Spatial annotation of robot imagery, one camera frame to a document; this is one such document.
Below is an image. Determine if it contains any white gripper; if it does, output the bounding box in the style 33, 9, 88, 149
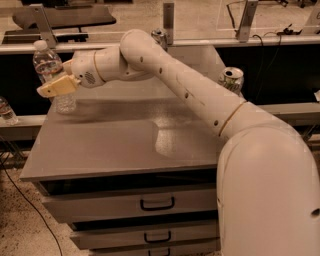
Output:
37, 50, 104, 98

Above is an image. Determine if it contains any clear plastic water bottle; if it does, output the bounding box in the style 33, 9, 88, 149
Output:
33, 40, 76, 114

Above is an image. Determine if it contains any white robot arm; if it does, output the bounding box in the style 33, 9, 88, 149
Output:
38, 29, 320, 256

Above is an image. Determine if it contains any crushed blue soda can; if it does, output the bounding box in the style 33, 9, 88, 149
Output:
151, 28, 168, 50

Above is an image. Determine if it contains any grey drawer cabinet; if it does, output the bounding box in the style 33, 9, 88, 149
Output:
19, 44, 231, 256

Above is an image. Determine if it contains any green white soda can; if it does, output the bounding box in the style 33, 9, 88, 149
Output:
218, 67, 244, 95

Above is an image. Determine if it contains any left metal bracket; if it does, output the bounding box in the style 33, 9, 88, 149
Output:
29, 4, 57, 49

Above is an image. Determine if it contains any metal bracket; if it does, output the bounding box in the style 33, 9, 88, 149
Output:
163, 2, 174, 45
236, 0, 259, 43
29, 4, 57, 49

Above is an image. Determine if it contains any middle metal bracket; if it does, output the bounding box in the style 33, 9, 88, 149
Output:
163, 2, 174, 45

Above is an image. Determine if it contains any black floor cable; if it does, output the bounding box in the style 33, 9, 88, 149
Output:
0, 156, 64, 256

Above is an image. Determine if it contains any top drawer black handle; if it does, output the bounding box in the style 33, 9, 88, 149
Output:
139, 197, 175, 212

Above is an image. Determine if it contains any drawer black handle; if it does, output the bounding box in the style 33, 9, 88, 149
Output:
139, 197, 175, 212
143, 231, 172, 244
147, 248, 171, 256

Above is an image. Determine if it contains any right metal bracket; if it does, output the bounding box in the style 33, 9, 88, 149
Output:
236, 0, 259, 43

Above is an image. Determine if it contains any middle drawer black handle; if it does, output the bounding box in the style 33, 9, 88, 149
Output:
143, 231, 172, 244

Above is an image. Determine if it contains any bottom drawer black handle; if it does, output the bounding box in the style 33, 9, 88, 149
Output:
147, 248, 171, 256

